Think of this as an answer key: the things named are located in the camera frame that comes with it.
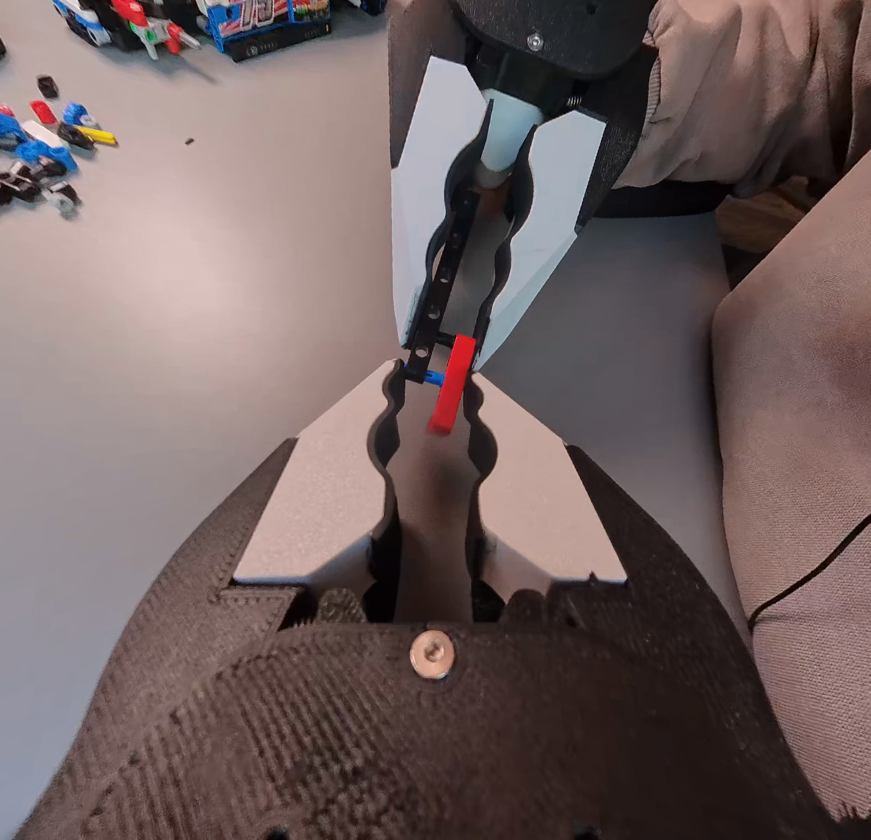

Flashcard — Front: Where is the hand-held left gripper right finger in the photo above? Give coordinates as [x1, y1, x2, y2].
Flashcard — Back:
[465, 372, 628, 604]

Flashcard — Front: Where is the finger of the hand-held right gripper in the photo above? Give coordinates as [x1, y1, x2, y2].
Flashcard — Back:
[475, 108, 608, 373]
[390, 55, 492, 350]

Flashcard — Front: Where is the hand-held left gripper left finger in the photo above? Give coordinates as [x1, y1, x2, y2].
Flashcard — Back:
[233, 359, 407, 587]

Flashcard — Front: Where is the black lego beam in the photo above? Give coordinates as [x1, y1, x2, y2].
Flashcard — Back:
[403, 186, 483, 382]

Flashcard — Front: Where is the red angled lego beam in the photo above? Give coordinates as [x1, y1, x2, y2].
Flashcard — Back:
[427, 335, 479, 437]

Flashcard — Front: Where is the person's right forearm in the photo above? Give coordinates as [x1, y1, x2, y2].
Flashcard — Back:
[616, 0, 871, 198]

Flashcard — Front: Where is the black red white lego assembly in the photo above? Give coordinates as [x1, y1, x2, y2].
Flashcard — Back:
[39, 0, 203, 60]

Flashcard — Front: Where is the pile of mixed lego pieces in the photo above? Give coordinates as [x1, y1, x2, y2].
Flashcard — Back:
[0, 74, 118, 216]

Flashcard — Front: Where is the black box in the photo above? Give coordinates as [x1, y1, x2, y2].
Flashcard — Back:
[223, 24, 334, 63]

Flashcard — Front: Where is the person's beige sweatshirt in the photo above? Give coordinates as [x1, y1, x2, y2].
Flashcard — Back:
[711, 149, 871, 824]

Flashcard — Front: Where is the thin black cable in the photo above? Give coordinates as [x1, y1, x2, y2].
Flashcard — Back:
[747, 530, 871, 633]

